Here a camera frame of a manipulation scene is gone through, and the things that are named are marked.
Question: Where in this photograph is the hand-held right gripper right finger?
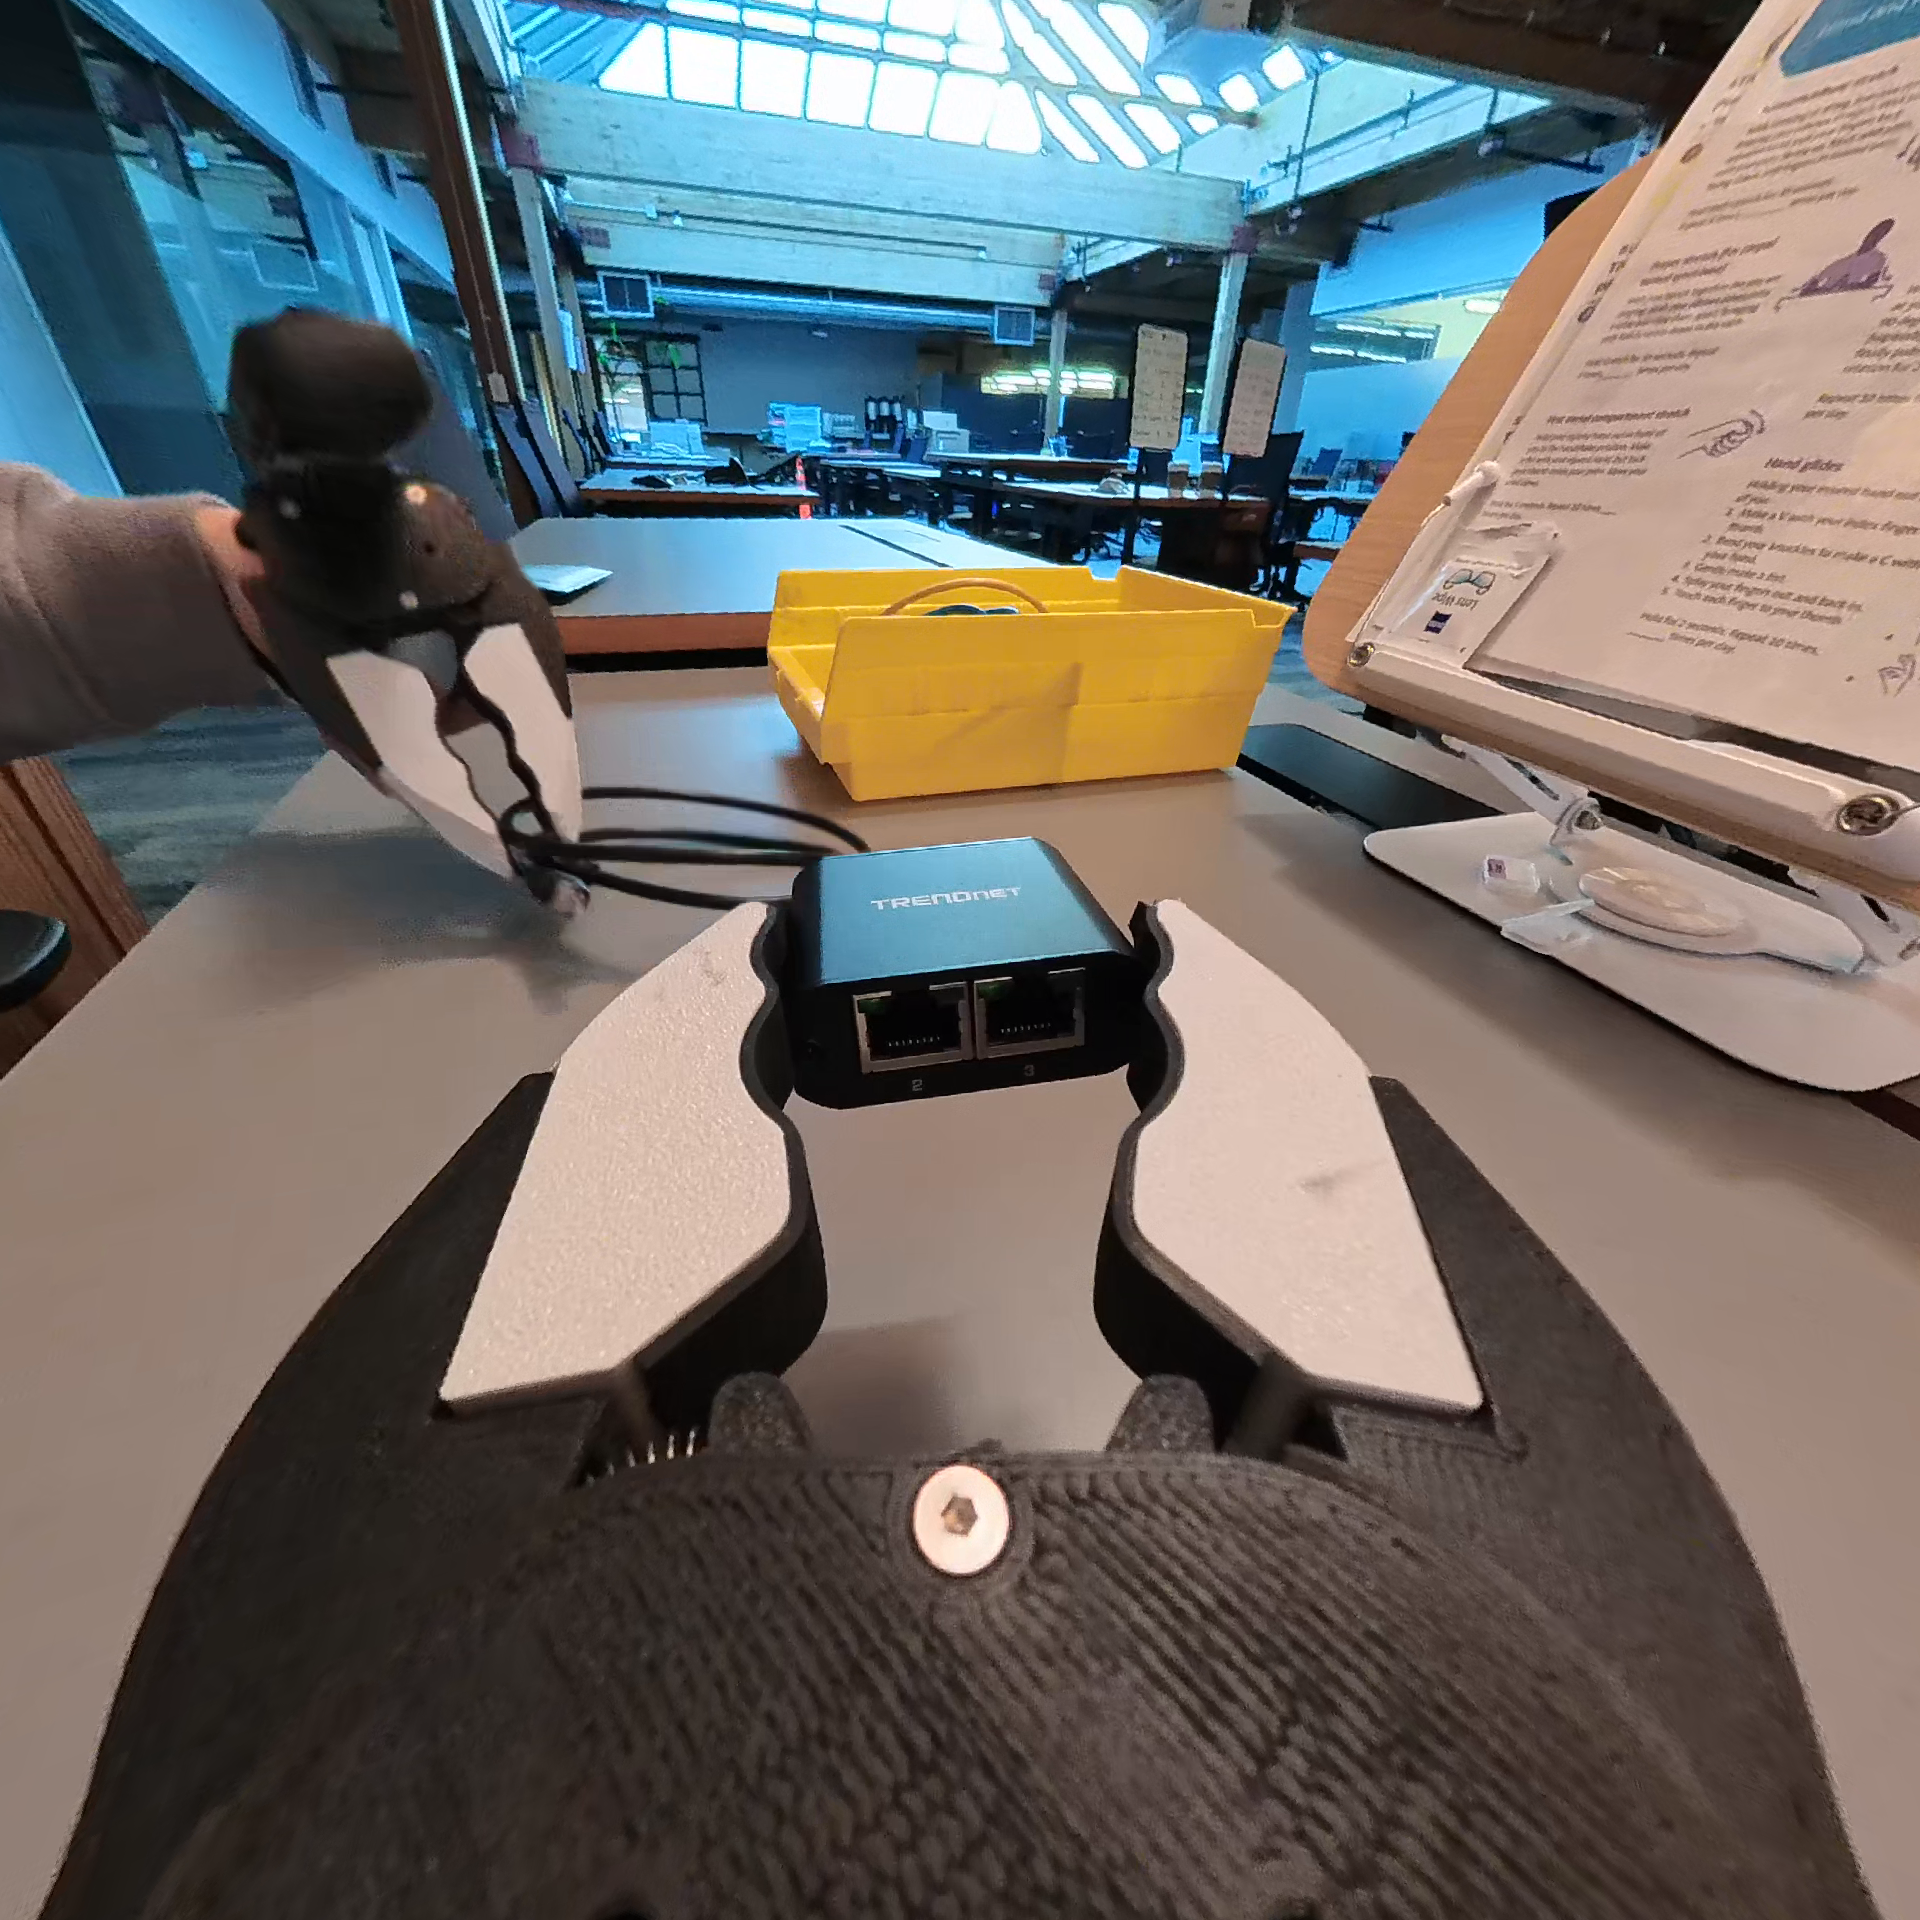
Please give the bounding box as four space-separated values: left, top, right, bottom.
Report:
1094 900 1489 1419

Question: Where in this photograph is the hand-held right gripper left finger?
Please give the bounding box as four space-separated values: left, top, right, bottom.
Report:
436 900 829 1419

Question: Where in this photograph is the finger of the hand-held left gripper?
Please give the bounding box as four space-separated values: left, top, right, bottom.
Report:
455 615 589 913
322 647 553 900

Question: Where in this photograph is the black ethernet cable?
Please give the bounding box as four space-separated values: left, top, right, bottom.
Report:
449 660 875 913

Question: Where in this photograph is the black ethernet splitter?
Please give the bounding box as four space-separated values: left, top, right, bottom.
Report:
783 834 1136 1113

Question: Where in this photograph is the yellow plastic bin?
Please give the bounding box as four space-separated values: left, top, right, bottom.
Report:
765 566 1296 800

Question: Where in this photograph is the person's left forearm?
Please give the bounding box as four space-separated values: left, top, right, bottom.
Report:
0 463 276 764

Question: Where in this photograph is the grey desk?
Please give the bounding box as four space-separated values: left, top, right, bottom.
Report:
0 666 1920 1920

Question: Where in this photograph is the row of background tables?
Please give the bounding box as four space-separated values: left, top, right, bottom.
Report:
574 441 1350 591

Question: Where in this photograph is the white lens wipe packet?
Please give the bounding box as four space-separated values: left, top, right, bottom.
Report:
1371 540 1553 662

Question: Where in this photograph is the wooden document stand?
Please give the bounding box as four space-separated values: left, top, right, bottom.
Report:
1303 152 1920 1095

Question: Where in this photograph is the tall whiteboard on stand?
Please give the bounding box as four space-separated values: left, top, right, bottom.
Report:
1221 336 1288 460
1125 323 1188 453

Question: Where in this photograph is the blue header printed sheet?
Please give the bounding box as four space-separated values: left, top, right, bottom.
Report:
1478 0 1920 776

